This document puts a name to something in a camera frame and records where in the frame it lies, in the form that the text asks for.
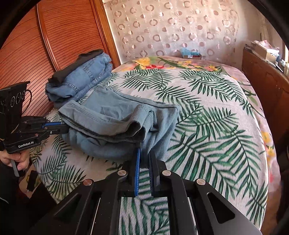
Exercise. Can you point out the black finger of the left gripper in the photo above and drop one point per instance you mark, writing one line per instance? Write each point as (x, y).
(57, 129)

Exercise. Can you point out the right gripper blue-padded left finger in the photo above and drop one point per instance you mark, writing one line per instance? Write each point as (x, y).
(111, 190)

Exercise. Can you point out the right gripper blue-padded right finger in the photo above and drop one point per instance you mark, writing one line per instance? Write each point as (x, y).
(165, 183)

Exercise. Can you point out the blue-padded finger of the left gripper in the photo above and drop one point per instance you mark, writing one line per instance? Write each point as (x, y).
(52, 123)

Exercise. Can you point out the blue-grey cotton pants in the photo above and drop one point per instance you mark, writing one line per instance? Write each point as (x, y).
(110, 125)

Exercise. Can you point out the person's left hand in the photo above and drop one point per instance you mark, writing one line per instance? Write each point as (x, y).
(21, 158)

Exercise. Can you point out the folded dark grey garment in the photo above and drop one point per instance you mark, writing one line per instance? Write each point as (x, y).
(59, 76)

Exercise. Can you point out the folded blue denim jeans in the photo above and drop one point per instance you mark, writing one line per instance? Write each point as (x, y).
(80, 81)

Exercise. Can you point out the wooden slatted wardrobe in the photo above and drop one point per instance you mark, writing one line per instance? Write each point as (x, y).
(47, 39)

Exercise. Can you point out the pink floral bed sheet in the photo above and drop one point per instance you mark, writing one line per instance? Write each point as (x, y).
(174, 63)

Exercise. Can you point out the circle pattern sheer curtain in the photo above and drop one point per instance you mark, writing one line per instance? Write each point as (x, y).
(165, 28)

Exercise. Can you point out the blue tissue box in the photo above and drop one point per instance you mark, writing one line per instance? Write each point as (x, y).
(191, 54)

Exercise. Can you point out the wooden side cabinet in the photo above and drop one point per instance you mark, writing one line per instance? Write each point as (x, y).
(271, 87)

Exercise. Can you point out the cardboard box with clutter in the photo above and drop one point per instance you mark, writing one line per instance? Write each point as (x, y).
(264, 50)

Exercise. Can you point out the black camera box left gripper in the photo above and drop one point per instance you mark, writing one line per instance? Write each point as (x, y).
(12, 98)

